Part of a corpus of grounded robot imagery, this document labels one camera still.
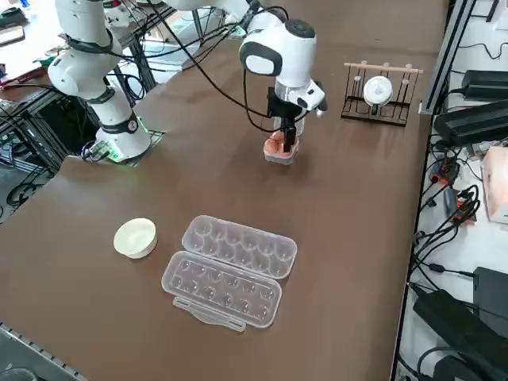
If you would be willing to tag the black orange plug cluster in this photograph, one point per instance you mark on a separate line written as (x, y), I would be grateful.
(464, 206)

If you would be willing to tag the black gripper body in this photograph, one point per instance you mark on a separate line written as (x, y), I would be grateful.
(283, 113)

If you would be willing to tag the long black power brick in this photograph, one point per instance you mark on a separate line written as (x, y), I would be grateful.
(456, 321)

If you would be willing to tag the wooden rod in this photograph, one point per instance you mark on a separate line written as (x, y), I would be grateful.
(397, 69)

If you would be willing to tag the aluminium profile post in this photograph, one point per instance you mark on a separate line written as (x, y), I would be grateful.
(445, 59)

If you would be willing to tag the transparent four-slot egg tray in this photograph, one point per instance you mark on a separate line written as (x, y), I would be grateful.
(278, 158)

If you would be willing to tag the black metal shelf frame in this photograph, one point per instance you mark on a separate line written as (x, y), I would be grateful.
(51, 123)

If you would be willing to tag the black and red power strip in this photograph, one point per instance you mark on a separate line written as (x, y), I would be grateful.
(444, 172)

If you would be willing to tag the white round cup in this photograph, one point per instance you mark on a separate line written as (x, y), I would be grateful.
(135, 238)

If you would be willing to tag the transparent twelve-slot egg tray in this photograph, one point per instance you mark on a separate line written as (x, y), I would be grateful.
(222, 293)

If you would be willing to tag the white mug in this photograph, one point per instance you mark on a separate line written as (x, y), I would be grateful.
(377, 91)

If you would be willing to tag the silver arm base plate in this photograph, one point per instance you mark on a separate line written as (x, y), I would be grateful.
(156, 137)

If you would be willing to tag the black power adapter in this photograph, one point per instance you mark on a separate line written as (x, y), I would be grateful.
(486, 84)

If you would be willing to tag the black box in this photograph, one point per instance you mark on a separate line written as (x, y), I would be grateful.
(492, 293)

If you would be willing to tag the pink tissue box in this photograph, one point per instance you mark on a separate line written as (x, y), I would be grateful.
(496, 186)

